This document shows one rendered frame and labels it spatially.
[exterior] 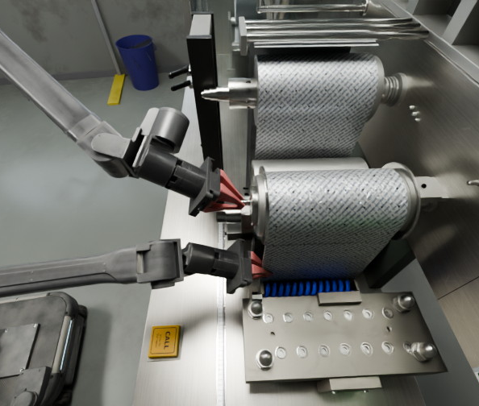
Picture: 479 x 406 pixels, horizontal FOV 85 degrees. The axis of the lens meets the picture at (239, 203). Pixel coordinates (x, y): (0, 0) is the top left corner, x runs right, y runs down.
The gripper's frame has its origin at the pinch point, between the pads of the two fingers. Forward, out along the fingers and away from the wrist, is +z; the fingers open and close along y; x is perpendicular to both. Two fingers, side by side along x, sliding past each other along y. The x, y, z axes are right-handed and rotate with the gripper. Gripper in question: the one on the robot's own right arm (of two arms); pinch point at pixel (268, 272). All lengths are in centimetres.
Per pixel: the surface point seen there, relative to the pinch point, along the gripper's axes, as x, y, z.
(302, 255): 10.3, 0.3, 1.3
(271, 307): -4.0, 6.3, 2.8
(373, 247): 19.1, 0.3, 11.9
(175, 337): -24.6, 9.6, -12.3
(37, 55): -183, -312, -161
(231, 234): 0.5, -7.1, -9.6
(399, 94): 37.2, -28.2, 12.7
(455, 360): -39, 9, 149
